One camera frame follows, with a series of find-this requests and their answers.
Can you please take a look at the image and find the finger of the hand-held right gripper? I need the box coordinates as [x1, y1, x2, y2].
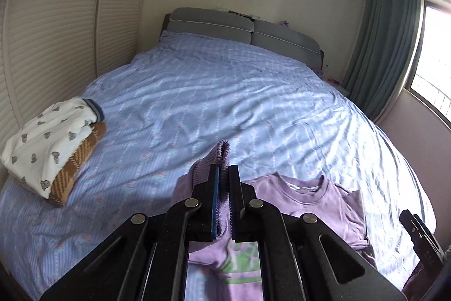
[399, 209, 445, 275]

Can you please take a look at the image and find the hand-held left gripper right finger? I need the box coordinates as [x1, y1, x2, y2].
[229, 165, 406, 301]

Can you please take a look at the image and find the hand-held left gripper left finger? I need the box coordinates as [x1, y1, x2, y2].
[39, 163, 221, 301]

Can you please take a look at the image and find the purple sweatshirt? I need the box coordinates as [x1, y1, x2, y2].
[171, 140, 377, 301]

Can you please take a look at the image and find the blue striped bed cover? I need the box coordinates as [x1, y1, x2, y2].
[0, 29, 437, 301]

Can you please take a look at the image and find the brown striped garment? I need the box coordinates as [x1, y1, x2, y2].
[47, 120, 108, 207]

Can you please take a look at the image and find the white nightstand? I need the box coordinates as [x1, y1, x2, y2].
[326, 77, 350, 98]

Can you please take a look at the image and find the window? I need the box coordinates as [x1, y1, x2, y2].
[410, 0, 451, 129]

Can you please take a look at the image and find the white bear-print garment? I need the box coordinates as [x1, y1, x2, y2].
[1, 96, 105, 199]

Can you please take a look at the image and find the dark flat object on headboard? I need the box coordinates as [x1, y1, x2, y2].
[228, 10, 261, 20]

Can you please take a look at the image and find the teal curtain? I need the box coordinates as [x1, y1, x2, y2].
[342, 0, 423, 124]

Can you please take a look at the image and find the white louvred wardrobe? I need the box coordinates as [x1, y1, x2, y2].
[0, 0, 161, 182]

